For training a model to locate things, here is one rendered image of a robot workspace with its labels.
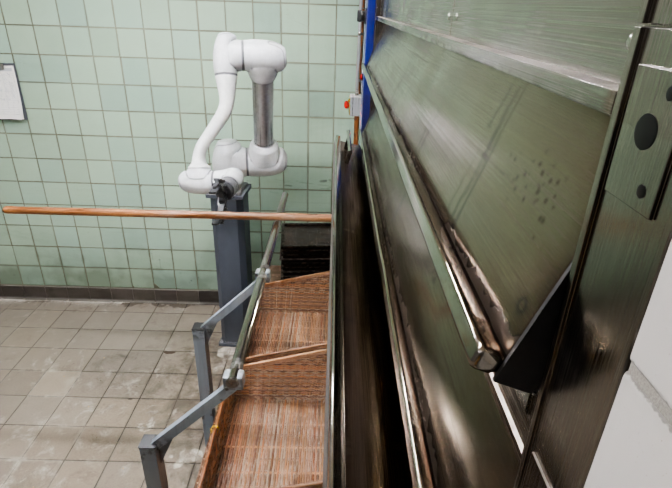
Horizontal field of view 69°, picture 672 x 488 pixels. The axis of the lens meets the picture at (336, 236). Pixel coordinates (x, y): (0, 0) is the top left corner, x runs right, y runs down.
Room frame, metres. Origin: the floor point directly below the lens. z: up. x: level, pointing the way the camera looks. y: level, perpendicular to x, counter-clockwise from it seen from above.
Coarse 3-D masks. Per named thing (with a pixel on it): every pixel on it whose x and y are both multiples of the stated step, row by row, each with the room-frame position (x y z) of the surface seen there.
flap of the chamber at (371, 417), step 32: (352, 160) 1.80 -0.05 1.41; (352, 192) 1.45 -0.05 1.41; (352, 224) 1.20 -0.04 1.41; (352, 256) 1.01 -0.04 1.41; (352, 288) 0.87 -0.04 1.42; (352, 320) 0.75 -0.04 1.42; (384, 320) 0.78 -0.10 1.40; (352, 352) 0.66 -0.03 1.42; (384, 352) 0.68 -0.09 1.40; (352, 384) 0.58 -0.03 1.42; (384, 384) 0.60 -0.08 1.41; (352, 416) 0.52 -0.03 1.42; (384, 416) 0.53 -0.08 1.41; (352, 448) 0.46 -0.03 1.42; (384, 448) 0.47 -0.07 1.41; (352, 480) 0.42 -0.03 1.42; (384, 480) 0.42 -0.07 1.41
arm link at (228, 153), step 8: (216, 144) 2.54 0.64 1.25; (224, 144) 2.52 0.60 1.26; (232, 144) 2.53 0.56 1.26; (240, 144) 2.57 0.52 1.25; (216, 152) 2.51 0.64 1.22; (224, 152) 2.49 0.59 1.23; (232, 152) 2.50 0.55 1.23; (240, 152) 2.53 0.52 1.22; (216, 160) 2.50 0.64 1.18; (224, 160) 2.49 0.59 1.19; (232, 160) 2.49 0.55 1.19; (240, 160) 2.50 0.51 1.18; (216, 168) 2.50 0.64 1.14; (224, 168) 2.48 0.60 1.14; (240, 168) 2.50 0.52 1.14
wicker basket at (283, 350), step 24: (264, 288) 1.99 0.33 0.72; (288, 288) 1.99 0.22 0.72; (312, 288) 1.99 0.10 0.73; (264, 312) 1.98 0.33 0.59; (288, 312) 1.99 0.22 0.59; (312, 312) 1.99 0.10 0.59; (264, 336) 1.80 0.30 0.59; (288, 336) 1.80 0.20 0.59; (312, 336) 1.81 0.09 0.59; (264, 360) 1.63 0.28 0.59; (264, 384) 1.45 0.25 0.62
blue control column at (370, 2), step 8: (368, 0) 2.13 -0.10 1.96; (368, 8) 2.13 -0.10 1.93; (368, 16) 2.13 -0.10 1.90; (368, 24) 2.13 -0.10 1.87; (368, 32) 2.13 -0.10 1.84; (368, 40) 2.13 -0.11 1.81; (368, 48) 2.13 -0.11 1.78; (368, 56) 2.13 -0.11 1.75; (368, 88) 2.13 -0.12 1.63; (368, 96) 2.13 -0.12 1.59; (368, 104) 2.13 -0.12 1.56; (368, 112) 2.13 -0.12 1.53
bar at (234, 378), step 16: (272, 240) 1.57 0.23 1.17; (256, 272) 1.35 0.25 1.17; (256, 288) 1.25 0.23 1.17; (256, 304) 1.17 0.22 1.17; (208, 320) 1.35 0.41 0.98; (208, 336) 1.36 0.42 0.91; (240, 336) 1.02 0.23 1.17; (208, 352) 1.36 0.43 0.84; (240, 352) 0.95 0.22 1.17; (208, 368) 1.35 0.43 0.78; (240, 368) 0.90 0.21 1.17; (208, 384) 1.34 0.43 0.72; (224, 384) 0.86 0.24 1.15; (240, 384) 0.86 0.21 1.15; (208, 400) 0.87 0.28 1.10; (192, 416) 0.87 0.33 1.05; (208, 416) 1.34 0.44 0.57; (176, 432) 0.87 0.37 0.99; (208, 432) 1.34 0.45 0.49; (144, 448) 0.86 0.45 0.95; (160, 448) 0.88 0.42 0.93; (144, 464) 0.86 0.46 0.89; (160, 464) 0.87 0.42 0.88; (160, 480) 0.86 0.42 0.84
